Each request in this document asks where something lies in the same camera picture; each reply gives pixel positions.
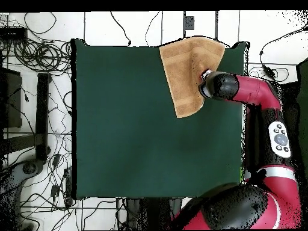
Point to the grey square floor frame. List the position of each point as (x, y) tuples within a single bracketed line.
[(184, 24)]

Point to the dark rectangular box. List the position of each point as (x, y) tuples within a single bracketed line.
[(10, 96), (291, 103)]

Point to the tan terry towel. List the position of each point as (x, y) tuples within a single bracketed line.
[(185, 72)]

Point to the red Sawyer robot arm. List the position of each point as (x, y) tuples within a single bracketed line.
[(255, 91)]

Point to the black power strip with plugs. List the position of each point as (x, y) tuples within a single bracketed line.
[(68, 187)]

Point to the flat black device box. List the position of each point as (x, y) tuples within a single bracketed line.
[(13, 33)]

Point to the small black power adapter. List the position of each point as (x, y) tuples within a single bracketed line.
[(56, 160), (54, 191)]

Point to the black T-shaped stand base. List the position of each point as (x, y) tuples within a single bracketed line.
[(42, 108)]

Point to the black stand column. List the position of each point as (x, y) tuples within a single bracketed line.
[(149, 211)]

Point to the dark green table cloth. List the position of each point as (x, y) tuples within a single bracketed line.
[(108, 96)]

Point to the small dark grey box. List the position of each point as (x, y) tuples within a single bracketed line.
[(189, 22)]

